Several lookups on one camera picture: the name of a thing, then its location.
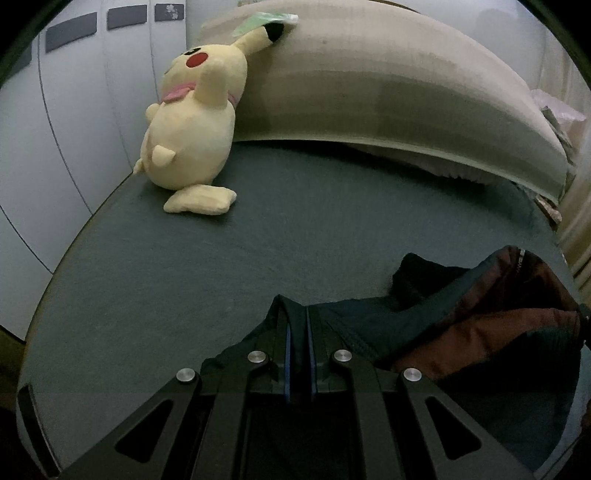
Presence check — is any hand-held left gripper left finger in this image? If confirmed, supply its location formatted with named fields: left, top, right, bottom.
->
left=58, top=295, right=293, bottom=480

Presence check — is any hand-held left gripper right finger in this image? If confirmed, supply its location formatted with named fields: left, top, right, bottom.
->
left=305, top=305, right=537, bottom=480

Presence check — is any dark jacket with brown lining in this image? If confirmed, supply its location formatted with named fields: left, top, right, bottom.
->
left=201, top=244, right=588, bottom=476

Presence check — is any yellow plush toy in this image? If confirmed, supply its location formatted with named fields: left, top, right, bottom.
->
left=133, top=21, right=284, bottom=216

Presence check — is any beige pillow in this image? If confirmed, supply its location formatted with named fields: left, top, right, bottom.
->
left=187, top=0, right=570, bottom=205

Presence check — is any beige curtain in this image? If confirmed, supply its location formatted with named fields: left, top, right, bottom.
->
left=556, top=152, right=591, bottom=280

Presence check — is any white wardrobe with dark panels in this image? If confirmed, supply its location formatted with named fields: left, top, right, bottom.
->
left=0, top=0, right=191, bottom=343

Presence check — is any green plastic packet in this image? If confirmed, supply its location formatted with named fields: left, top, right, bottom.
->
left=232, top=11, right=300, bottom=38

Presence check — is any pale pink plastic bag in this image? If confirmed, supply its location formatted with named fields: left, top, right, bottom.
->
left=530, top=88, right=590, bottom=165

